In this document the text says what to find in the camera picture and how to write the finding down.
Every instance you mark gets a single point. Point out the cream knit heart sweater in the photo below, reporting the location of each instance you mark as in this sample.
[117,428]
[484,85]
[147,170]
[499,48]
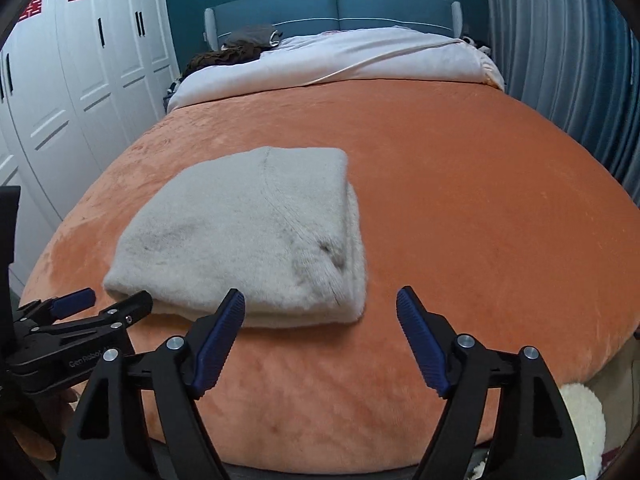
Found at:
[281,225]

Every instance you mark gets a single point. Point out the blue grey striped curtain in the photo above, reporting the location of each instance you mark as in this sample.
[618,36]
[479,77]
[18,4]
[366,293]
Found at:
[576,62]

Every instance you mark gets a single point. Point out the dark clothes pile on bed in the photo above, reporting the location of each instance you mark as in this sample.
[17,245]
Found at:
[241,46]

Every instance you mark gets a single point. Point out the white duvet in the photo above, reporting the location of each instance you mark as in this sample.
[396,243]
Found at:
[358,54]

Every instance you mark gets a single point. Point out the person's left hand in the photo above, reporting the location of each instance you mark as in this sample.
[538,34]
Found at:
[40,424]

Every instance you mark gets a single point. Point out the cream fluffy sleeve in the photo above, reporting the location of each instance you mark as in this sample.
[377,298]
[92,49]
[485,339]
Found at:
[586,414]

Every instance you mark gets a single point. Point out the white wardrobe with red stickers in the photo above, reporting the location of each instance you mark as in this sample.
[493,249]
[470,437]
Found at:
[81,80]

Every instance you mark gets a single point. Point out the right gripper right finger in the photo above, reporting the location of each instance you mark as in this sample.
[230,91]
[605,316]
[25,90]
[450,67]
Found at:
[534,437]

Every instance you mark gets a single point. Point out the blue upholstered headboard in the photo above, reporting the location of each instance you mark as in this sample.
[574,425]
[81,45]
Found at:
[310,17]

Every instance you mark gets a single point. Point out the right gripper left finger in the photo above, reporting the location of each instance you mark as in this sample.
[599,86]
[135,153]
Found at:
[108,437]

